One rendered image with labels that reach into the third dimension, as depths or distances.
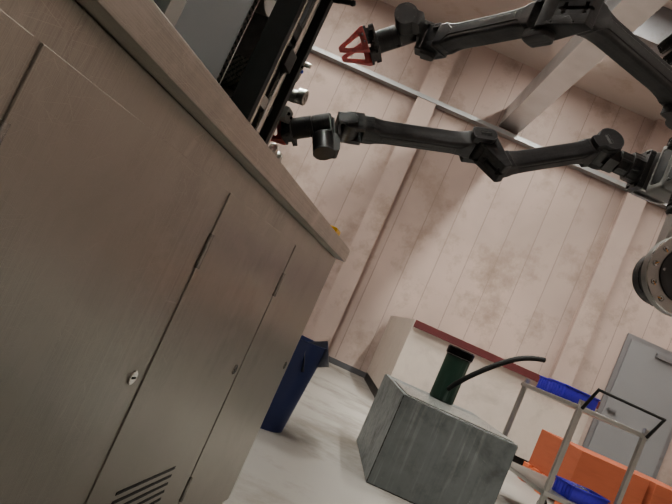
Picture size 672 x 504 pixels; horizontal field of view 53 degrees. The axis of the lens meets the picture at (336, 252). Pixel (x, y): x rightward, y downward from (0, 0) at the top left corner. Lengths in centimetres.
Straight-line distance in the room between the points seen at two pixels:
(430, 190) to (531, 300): 219
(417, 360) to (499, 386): 90
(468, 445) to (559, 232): 717
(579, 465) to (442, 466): 257
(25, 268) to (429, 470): 304
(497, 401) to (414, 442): 391
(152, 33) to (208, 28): 87
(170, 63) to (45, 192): 17
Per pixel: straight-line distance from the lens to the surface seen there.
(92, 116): 66
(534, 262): 1029
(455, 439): 355
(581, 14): 146
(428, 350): 717
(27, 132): 60
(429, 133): 186
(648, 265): 175
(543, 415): 752
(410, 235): 993
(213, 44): 150
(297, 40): 148
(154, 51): 66
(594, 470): 605
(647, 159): 213
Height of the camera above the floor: 72
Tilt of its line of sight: 5 degrees up
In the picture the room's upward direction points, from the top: 24 degrees clockwise
